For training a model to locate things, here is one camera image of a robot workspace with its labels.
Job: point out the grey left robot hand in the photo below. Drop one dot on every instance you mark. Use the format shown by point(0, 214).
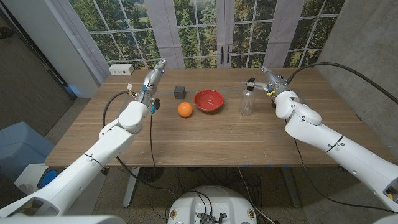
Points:
point(150, 84)

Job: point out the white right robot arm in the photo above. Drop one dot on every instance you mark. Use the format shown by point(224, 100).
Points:
point(335, 143)

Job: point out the white power strip box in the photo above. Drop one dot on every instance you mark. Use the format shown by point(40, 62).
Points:
point(121, 69)

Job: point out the orange fruit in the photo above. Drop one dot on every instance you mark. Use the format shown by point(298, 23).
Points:
point(185, 109)

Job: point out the clear pump dispenser bottle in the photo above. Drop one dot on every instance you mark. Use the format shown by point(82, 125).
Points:
point(247, 101)

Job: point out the blue foot pedal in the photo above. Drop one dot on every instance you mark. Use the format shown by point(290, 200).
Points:
point(48, 178)

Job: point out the blue storage bin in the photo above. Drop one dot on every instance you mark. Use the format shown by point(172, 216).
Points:
point(21, 149)

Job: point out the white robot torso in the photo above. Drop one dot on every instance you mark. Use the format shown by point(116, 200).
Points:
point(211, 202)

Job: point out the white table leg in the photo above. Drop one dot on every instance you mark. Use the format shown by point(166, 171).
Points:
point(292, 186)
point(130, 186)

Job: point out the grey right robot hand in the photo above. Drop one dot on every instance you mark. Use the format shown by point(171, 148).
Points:
point(273, 82)

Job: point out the white floor platform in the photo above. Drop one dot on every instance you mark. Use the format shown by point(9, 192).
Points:
point(31, 180)

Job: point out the red bowl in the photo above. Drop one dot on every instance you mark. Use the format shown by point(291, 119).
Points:
point(208, 100)

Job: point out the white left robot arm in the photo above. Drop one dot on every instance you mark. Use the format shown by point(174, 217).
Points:
point(93, 155)

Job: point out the dark grey block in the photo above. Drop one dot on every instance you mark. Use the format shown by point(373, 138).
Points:
point(179, 92)

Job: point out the black round floor fan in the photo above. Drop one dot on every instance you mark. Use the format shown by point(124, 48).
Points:
point(151, 174)

